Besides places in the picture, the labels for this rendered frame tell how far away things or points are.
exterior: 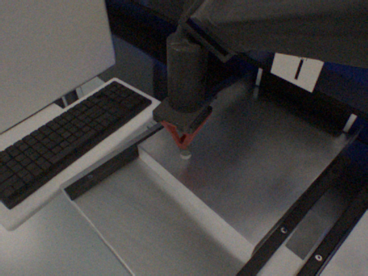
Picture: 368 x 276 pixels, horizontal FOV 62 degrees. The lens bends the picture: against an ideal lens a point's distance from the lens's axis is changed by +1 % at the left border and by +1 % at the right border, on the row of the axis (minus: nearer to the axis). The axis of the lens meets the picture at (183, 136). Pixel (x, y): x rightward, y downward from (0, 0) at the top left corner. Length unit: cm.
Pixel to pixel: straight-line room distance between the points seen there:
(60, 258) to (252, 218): 113
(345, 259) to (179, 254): 24
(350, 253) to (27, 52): 73
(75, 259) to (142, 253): 103
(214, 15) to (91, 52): 60
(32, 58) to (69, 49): 10
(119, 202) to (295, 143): 35
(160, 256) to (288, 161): 29
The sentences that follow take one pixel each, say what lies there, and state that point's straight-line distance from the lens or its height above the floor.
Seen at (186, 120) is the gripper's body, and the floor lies 101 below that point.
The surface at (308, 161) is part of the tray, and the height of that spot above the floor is 88.
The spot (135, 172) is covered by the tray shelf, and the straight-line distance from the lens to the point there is 56.
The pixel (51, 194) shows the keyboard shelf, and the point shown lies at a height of 80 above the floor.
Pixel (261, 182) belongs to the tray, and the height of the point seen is 88.
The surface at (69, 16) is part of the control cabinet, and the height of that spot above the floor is 99.
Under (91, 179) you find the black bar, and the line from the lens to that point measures 54.
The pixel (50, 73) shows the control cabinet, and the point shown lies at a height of 89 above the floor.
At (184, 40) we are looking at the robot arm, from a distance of 40.
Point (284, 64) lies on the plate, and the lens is 58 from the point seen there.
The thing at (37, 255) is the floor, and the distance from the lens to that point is 156.
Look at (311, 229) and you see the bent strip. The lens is 48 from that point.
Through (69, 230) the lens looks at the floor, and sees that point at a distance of 156.
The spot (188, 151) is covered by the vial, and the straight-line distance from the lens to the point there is 55.
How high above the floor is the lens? 132
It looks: 47 degrees down
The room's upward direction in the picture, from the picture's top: straight up
